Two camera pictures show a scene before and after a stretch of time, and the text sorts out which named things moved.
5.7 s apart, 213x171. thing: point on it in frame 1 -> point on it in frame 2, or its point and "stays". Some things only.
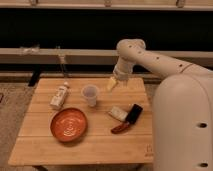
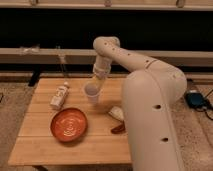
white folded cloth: (118, 113) stays
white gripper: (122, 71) -> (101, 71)
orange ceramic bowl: (68, 124) stays
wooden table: (79, 121) stays
